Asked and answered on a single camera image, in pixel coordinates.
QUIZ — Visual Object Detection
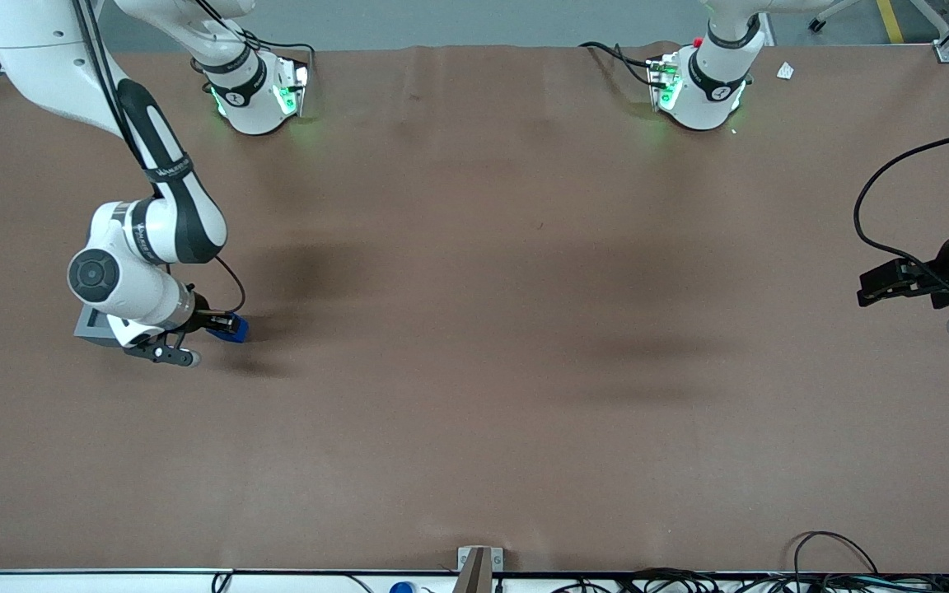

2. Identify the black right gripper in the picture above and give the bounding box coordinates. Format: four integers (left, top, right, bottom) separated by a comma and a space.
185, 298, 239, 338

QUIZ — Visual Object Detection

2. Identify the blue plastic part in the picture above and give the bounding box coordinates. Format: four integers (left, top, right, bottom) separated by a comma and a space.
207, 317, 250, 344

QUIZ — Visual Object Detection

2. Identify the gray square base block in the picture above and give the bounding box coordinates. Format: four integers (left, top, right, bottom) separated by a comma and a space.
73, 305, 123, 348

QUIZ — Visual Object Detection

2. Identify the brown table cover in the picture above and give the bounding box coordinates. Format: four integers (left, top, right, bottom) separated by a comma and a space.
0, 41, 949, 575

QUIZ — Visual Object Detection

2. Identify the white stand leg with caster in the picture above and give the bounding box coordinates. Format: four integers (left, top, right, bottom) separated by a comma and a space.
807, 0, 949, 34

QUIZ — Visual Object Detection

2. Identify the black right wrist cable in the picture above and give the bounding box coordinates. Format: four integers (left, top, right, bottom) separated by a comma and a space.
71, 0, 247, 316

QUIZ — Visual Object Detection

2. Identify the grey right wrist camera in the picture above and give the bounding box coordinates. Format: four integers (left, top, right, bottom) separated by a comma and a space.
123, 329, 202, 368

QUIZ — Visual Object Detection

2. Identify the long black left wrist cable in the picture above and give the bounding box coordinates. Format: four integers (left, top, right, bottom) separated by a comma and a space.
853, 129, 949, 299

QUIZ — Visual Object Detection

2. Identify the black arched cable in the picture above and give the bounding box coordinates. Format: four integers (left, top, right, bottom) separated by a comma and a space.
792, 530, 880, 577

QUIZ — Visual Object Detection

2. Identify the black right arm base cable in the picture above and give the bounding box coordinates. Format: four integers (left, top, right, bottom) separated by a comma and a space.
194, 0, 316, 83

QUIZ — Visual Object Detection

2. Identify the black arm base cable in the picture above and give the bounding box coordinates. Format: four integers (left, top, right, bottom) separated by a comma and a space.
579, 41, 665, 87
194, 0, 316, 83

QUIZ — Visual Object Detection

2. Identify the white table edge rail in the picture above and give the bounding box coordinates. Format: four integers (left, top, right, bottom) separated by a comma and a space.
0, 570, 459, 593

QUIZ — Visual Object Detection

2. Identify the silver mounting bracket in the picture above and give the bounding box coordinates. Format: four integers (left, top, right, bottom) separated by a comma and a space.
457, 546, 504, 574

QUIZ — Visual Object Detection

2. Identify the brown camera post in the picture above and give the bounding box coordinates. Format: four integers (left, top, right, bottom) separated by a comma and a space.
453, 548, 493, 593

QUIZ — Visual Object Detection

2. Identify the black cable tangle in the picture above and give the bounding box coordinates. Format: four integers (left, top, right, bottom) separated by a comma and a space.
553, 567, 949, 593

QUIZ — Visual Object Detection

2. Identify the black left arm base cable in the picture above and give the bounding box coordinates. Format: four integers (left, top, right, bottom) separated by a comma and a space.
579, 41, 665, 87

